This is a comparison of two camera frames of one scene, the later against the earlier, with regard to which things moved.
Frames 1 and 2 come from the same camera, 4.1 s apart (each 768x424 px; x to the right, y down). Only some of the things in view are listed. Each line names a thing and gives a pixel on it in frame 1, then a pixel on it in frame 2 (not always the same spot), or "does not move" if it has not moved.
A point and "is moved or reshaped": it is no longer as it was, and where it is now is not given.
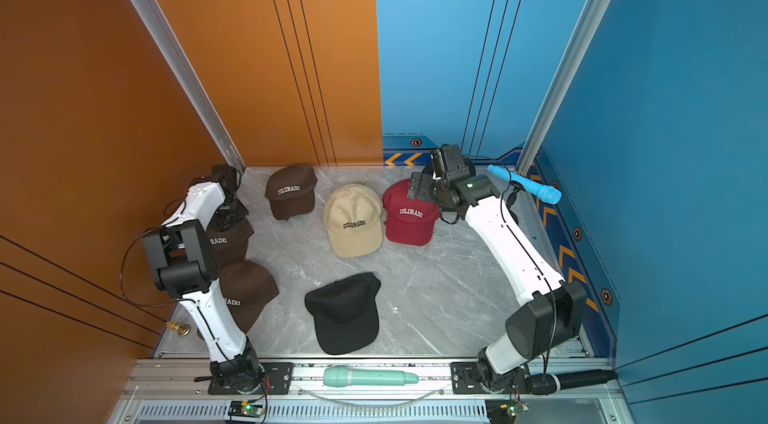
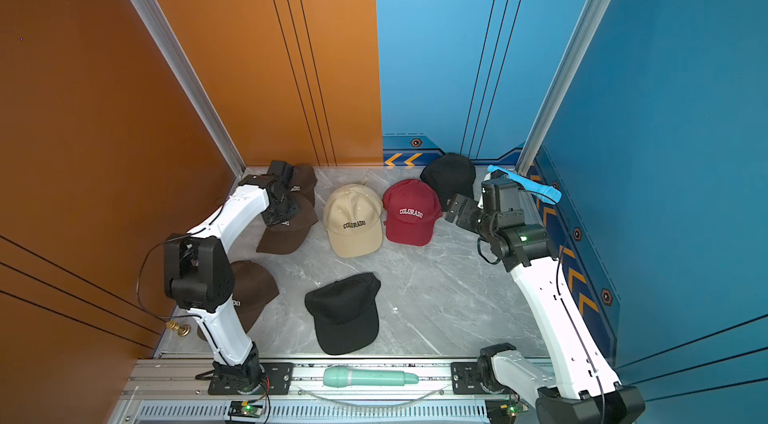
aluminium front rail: (177, 392) does not move
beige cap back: (353, 217) does not move
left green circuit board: (243, 408) does not move
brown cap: (228, 246) is moved or reshaped
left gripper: (223, 226) -> (273, 220)
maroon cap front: (408, 221) does not move
